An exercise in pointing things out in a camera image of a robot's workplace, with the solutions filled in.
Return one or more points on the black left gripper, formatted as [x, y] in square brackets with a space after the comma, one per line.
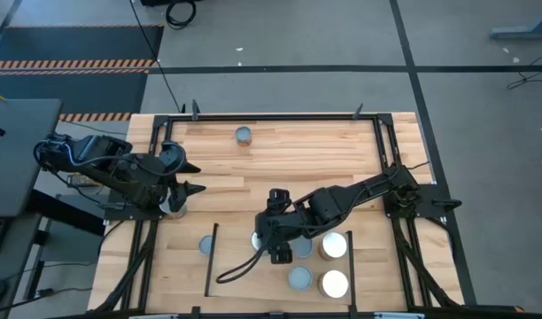
[171, 155]

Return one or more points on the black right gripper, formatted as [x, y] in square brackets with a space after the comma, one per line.
[285, 226]

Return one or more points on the grey-top tin can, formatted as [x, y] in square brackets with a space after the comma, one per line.
[304, 248]
[300, 277]

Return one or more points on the cream label tin can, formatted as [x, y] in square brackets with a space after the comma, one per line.
[177, 216]

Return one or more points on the orange-red label tin can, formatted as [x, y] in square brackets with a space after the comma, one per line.
[332, 246]

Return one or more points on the small orange-print teal can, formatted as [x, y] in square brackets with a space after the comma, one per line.
[243, 135]

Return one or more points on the red label tin can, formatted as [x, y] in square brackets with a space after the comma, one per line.
[333, 283]

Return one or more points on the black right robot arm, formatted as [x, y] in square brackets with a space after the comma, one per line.
[355, 192]

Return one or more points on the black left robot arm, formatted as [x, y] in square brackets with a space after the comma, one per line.
[98, 160]

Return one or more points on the green peas can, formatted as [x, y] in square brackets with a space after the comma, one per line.
[205, 244]

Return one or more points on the black power adapter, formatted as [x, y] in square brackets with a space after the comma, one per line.
[78, 181]

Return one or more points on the black desk base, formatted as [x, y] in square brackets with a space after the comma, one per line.
[63, 217]

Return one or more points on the black hazard-striped floor mat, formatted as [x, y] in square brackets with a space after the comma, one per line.
[76, 44]

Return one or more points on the grey desk top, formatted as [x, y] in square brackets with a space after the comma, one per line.
[14, 177]

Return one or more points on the blue-grey desk foot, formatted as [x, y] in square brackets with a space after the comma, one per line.
[519, 32]

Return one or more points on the black aluminium table frame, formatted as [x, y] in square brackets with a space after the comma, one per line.
[275, 117]

